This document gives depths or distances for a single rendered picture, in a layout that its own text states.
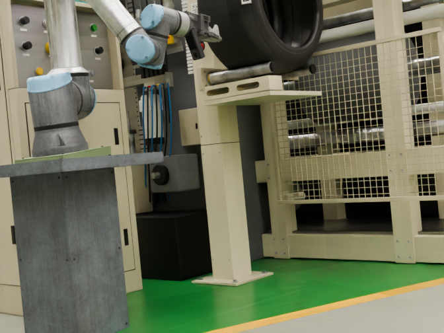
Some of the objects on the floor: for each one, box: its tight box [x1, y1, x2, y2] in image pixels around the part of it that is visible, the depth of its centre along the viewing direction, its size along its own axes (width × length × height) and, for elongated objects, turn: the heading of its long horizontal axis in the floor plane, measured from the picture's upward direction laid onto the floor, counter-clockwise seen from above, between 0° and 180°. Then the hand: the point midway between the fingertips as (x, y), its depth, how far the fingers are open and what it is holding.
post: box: [187, 0, 252, 280], centre depth 307 cm, size 13×13×250 cm
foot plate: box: [192, 270, 274, 286], centre depth 309 cm, size 27×27×2 cm
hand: (219, 41), depth 263 cm, fingers closed
